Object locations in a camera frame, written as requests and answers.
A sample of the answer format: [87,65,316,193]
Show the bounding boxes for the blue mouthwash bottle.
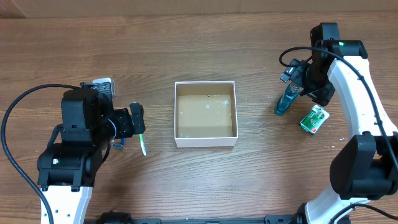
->
[274,82,302,116]

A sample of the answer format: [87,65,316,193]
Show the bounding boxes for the green white packet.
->
[300,105,330,134]

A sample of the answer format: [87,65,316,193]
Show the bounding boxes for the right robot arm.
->
[264,22,397,223]

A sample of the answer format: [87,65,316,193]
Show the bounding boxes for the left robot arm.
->
[37,85,146,223]

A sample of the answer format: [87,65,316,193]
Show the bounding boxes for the green white toothbrush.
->
[130,101,147,157]

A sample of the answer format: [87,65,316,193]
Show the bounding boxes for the white cardboard box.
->
[174,81,239,147]

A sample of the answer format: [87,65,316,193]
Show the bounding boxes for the right black cable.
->
[279,39,398,175]

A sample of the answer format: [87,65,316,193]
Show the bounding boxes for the black cable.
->
[1,83,81,224]
[279,39,398,175]

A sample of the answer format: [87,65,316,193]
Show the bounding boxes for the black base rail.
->
[85,211,305,224]

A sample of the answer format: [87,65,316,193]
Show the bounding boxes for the left black cable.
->
[1,83,81,224]

